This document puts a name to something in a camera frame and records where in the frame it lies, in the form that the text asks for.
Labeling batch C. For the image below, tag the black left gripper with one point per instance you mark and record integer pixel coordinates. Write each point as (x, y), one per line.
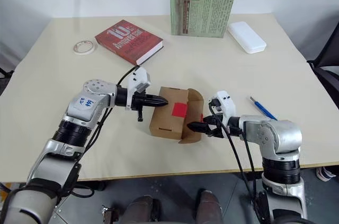
(139, 100)

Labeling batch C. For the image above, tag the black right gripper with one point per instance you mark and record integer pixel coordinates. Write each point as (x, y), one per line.
(215, 128)

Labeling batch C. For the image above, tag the brown cardboard box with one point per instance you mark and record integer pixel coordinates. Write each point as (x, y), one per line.
(167, 120)

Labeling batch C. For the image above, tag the blue pen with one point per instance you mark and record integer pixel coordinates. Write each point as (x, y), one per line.
(263, 108)

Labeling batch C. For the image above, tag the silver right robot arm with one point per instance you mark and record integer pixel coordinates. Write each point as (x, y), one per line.
(278, 134)

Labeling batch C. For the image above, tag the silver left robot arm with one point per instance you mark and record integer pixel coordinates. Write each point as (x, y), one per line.
(84, 102)

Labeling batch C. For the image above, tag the red tape seal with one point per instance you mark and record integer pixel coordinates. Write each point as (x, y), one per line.
(179, 110)

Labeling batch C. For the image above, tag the red hardcover book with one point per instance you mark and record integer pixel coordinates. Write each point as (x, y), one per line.
(124, 41)

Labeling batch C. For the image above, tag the dark rounded shape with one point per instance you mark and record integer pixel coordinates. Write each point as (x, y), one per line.
(212, 208)
(143, 210)

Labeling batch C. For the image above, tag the white tape roll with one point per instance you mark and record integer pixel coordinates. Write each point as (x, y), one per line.
(76, 50)

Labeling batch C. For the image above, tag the green hardcover book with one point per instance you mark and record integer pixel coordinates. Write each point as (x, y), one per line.
(198, 12)

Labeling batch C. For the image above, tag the white plastic case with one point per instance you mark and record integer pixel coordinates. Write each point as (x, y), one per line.
(246, 37)

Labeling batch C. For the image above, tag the white rounded object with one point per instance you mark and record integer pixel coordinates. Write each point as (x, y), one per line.
(324, 174)

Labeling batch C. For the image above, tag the black chair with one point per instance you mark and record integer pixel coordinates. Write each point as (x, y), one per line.
(328, 78)

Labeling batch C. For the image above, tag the black stand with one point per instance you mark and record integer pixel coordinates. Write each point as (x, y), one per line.
(6, 73)

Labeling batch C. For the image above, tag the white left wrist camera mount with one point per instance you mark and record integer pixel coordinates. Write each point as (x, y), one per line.
(137, 78)

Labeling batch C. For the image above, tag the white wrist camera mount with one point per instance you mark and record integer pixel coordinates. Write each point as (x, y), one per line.
(137, 78)
(225, 105)

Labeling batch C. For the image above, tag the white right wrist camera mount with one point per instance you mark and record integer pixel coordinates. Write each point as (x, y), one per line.
(225, 105)

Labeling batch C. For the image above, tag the metal foot bracket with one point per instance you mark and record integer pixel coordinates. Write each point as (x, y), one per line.
(108, 214)
(261, 205)

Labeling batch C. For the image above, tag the black table frame bracket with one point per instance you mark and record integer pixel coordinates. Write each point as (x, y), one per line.
(100, 185)

